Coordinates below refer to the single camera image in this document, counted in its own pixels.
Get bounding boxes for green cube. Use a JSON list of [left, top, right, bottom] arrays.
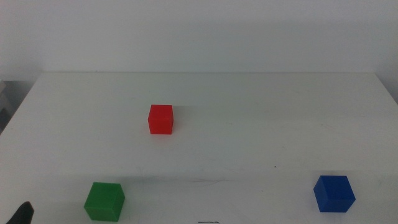
[[83, 182, 126, 223]]

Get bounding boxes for blue cube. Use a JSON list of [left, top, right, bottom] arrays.
[[313, 175, 356, 213]]

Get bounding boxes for red cube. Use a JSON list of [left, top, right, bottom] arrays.
[[147, 104, 174, 136]]

